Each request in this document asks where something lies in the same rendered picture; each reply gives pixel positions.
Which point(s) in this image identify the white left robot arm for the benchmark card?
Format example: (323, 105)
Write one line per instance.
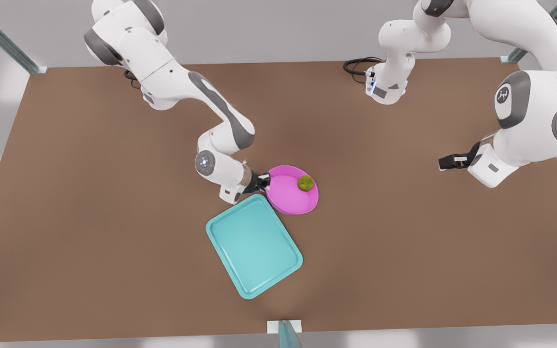
(539, 111)

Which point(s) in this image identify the pink plate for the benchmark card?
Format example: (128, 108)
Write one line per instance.
(292, 192)

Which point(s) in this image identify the teal tray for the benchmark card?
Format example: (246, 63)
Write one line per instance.
(253, 246)

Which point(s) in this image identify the green-yellow orange fruit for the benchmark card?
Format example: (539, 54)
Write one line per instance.
(305, 183)

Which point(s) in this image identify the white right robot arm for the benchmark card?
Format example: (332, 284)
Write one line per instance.
(162, 72)

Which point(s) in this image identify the silver frame post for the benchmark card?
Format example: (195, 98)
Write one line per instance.
(535, 34)
(285, 334)
(3, 41)

